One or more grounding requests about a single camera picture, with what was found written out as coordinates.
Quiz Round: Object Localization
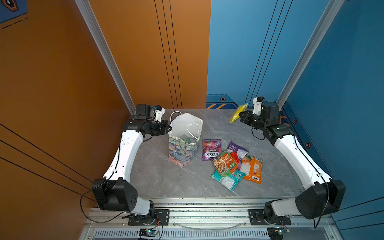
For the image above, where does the orange green noodle snack bag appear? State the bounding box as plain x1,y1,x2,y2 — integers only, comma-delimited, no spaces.
212,151,239,177

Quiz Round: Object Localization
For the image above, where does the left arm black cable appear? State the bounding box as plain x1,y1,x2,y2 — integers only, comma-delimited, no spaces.
79,134,127,224

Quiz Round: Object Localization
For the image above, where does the teal Fox's mint candy bag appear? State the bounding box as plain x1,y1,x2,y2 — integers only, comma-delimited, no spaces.
211,170,245,192

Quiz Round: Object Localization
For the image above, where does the yellow snack bag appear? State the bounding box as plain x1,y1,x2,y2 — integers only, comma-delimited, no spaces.
230,103,248,124

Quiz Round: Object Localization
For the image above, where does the left aluminium corner post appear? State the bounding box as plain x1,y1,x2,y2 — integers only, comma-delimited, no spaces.
75,0,136,115

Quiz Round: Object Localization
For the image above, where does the aluminium corner post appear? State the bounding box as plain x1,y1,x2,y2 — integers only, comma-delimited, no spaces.
75,0,136,115
276,0,344,110

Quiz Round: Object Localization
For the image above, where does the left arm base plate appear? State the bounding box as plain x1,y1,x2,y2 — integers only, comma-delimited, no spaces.
128,209,170,226

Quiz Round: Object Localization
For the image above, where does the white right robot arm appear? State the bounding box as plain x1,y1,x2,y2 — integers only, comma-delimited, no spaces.
239,97,346,224

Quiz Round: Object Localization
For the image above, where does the orange Fox's candy bag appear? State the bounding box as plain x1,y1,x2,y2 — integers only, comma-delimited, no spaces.
240,155,263,184

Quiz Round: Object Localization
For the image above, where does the green circuit board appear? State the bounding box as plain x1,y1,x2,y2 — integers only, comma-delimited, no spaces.
275,228,291,235
139,229,159,239

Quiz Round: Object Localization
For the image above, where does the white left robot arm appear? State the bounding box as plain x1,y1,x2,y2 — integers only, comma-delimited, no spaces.
92,105,172,219

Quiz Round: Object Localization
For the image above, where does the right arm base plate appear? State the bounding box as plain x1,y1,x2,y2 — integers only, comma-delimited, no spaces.
248,209,292,226

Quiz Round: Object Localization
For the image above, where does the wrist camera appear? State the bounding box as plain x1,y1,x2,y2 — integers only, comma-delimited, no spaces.
154,105,165,122
253,97,265,116

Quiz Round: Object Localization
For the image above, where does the left green circuit board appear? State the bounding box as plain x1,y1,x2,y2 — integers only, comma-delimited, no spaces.
139,229,159,239

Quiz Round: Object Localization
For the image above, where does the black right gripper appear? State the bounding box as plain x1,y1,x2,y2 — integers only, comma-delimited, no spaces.
238,110,268,132

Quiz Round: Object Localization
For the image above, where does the purple Fox's berries candy bag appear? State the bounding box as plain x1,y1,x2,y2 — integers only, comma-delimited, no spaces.
202,139,222,161

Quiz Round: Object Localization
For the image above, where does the red snack packet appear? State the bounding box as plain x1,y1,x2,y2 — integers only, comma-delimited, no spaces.
230,151,240,166

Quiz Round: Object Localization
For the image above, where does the right green circuit board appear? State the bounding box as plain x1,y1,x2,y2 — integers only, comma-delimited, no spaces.
275,228,291,235

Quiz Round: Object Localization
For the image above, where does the right aluminium corner post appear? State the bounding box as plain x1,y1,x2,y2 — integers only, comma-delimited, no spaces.
276,0,344,110

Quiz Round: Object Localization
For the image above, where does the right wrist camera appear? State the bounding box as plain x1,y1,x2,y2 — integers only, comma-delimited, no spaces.
253,97,265,116

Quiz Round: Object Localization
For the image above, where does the purple snack packet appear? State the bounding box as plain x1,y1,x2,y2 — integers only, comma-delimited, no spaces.
227,142,249,161

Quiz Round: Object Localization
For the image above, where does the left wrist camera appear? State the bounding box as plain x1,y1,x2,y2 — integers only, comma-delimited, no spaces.
154,105,165,122

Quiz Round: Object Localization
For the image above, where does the floral paper gift bag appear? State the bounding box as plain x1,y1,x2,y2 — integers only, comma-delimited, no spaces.
168,111,203,167

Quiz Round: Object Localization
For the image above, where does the aluminium front rail frame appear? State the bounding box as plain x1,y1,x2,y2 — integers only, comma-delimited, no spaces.
80,197,342,240

